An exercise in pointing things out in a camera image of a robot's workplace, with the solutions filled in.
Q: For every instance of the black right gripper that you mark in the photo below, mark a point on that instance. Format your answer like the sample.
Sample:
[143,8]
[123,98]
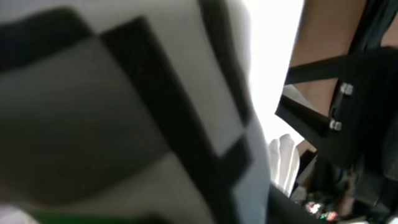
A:
[356,141]

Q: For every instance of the white printed t-shirt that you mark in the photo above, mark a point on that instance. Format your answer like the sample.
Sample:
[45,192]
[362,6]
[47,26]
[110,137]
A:
[142,111]

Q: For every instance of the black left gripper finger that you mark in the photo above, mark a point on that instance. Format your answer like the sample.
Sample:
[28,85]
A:
[281,210]

